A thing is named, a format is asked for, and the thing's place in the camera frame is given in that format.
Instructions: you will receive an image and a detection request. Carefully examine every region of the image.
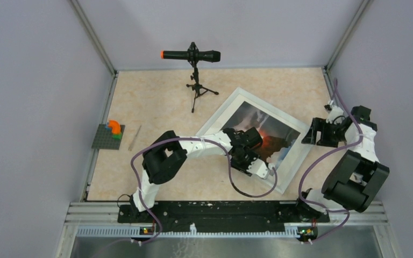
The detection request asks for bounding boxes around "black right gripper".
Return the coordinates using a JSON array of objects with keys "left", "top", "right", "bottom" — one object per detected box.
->
[{"left": 301, "top": 117, "right": 347, "bottom": 148}]

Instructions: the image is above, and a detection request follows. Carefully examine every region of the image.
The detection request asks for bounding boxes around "white picture frame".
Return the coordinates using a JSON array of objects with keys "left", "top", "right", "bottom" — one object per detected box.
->
[{"left": 197, "top": 88, "right": 311, "bottom": 194}]

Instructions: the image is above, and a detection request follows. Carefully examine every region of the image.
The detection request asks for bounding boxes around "silver screwdriver tool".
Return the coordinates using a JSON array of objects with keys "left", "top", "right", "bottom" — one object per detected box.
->
[{"left": 127, "top": 125, "right": 142, "bottom": 151}]

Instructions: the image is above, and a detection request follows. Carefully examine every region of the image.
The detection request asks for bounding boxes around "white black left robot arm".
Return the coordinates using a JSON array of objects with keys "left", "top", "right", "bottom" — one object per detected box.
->
[{"left": 128, "top": 127, "right": 271, "bottom": 222}]

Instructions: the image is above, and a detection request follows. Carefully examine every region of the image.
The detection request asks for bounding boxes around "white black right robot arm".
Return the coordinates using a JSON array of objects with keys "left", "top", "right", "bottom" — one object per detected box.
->
[{"left": 294, "top": 104, "right": 390, "bottom": 221}]

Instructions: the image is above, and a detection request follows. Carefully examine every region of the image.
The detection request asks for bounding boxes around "volcano photo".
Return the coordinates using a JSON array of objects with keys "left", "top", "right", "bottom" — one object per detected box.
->
[{"left": 222, "top": 102, "right": 300, "bottom": 169}]

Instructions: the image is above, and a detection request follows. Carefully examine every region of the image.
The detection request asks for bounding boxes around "black microphone tripod stand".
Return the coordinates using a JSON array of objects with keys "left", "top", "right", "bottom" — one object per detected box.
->
[{"left": 186, "top": 64, "right": 219, "bottom": 113}]

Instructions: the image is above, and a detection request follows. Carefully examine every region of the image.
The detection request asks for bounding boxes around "black microphone orange tip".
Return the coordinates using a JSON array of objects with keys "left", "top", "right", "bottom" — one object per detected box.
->
[{"left": 161, "top": 51, "right": 221, "bottom": 63}]

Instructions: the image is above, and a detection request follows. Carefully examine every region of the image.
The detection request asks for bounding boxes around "green toy block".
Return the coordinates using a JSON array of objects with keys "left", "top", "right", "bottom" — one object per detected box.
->
[{"left": 112, "top": 132, "right": 123, "bottom": 140}]

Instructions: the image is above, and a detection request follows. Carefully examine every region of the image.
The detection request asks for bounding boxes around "orange curved toy block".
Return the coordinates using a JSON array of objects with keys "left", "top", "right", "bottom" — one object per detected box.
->
[{"left": 107, "top": 120, "right": 122, "bottom": 134}]

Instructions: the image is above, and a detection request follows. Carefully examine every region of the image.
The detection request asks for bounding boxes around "blue toy block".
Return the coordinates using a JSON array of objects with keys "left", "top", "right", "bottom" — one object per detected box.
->
[{"left": 105, "top": 123, "right": 111, "bottom": 132}]

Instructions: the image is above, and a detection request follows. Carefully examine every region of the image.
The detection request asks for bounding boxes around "grey lego baseplate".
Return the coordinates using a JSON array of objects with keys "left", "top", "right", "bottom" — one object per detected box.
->
[{"left": 91, "top": 124, "right": 125, "bottom": 150}]

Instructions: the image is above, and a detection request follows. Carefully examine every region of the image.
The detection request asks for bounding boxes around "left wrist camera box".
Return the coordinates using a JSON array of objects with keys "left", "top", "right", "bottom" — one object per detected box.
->
[{"left": 254, "top": 160, "right": 274, "bottom": 179}]

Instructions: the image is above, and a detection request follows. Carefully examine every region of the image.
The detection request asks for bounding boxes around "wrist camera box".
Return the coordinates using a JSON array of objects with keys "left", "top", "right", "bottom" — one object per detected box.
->
[
  {"left": 254, "top": 160, "right": 274, "bottom": 179},
  {"left": 324, "top": 99, "right": 336, "bottom": 113}
]

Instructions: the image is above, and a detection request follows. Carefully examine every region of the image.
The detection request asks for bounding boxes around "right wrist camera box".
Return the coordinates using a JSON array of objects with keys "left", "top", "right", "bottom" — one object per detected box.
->
[{"left": 324, "top": 99, "right": 336, "bottom": 113}]

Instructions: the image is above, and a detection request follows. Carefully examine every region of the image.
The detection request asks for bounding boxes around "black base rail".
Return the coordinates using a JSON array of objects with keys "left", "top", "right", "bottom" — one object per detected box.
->
[{"left": 117, "top": 200, "right": 330, "bottom": 233}]

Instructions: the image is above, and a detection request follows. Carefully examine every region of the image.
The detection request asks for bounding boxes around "aluminium front rail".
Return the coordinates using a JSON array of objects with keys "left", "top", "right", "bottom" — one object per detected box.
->
[{"left": 56, "top": 200, "right": 402, "bottom": 257}]

